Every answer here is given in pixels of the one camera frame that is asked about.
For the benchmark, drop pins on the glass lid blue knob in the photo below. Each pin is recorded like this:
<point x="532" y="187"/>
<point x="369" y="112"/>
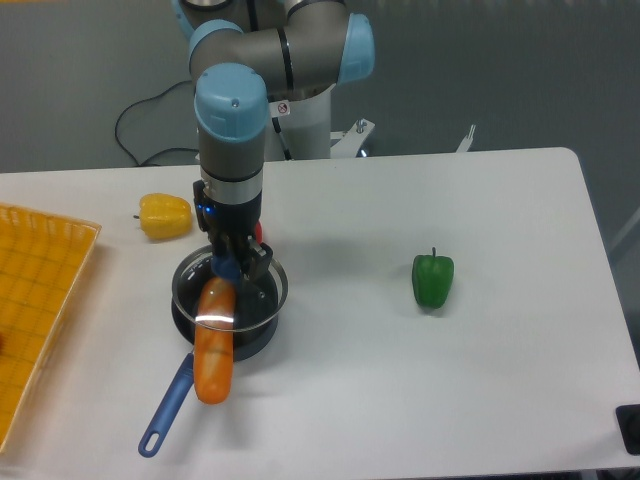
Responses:
<point x="258" y="301"/>

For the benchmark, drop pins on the red toy bell pepper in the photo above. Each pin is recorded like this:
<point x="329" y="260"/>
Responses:
<point x="259" y="233"/>

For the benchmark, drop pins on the green toy bell pepper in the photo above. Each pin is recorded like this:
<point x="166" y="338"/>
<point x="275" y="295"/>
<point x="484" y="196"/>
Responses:
<point x="432" y="278"/>

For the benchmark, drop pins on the yellow toy bell pepper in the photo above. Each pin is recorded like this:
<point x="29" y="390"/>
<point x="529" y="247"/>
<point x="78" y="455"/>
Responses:
<point x="163" y="216"/>

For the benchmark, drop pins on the black device at table corner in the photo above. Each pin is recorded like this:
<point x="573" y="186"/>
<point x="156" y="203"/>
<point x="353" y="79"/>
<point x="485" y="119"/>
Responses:
<point x="628" y="422"/>

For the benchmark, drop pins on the orange toy baguette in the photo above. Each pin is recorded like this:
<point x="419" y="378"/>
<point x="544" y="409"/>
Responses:
<point x="213" y="347"/>

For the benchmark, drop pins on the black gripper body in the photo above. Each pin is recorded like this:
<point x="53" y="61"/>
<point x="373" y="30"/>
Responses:
<point x="229" y="227"/>

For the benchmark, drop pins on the black pot blue handle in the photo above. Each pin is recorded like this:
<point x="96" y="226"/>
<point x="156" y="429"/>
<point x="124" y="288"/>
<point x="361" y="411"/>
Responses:
<point x="245" y="346"/>

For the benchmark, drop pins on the small black camera module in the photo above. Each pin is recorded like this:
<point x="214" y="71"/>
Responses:
<point x="198" y="192"/>

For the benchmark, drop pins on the orange plastic basket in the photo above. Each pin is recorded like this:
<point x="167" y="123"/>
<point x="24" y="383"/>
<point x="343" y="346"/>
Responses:
<point x="43" y="256"/>

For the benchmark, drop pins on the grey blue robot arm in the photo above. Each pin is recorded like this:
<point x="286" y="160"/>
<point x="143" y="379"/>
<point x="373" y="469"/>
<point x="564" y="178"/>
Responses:
<point x="243" y="56"/>

